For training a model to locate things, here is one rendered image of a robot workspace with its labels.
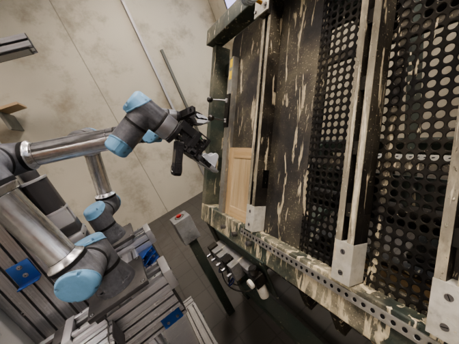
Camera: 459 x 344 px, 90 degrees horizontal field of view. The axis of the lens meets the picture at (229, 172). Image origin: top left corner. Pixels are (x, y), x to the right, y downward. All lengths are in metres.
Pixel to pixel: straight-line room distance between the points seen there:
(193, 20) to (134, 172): 2.89
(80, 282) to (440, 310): 0.91
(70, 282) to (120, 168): 3.42
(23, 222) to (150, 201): 3.58
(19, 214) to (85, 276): 0.25
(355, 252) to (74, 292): 0.84
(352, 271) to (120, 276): 0.81
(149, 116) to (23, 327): 0.99
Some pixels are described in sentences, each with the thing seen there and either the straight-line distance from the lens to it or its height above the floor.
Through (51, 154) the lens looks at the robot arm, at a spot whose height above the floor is 1.58.
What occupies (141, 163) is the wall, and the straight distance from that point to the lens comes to 4.23.
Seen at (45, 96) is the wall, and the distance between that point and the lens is 4.29.
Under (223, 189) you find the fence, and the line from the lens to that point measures 1.43.
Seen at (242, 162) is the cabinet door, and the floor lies 1.17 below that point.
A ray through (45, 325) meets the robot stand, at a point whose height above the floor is 1.00.
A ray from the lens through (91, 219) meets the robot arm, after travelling 1.48.
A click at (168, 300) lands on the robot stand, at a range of 1.14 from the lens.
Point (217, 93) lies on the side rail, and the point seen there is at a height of 1.56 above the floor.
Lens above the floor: 1.55
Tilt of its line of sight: 18 degrees down
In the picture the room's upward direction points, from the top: 23 degrees counter-clockwise
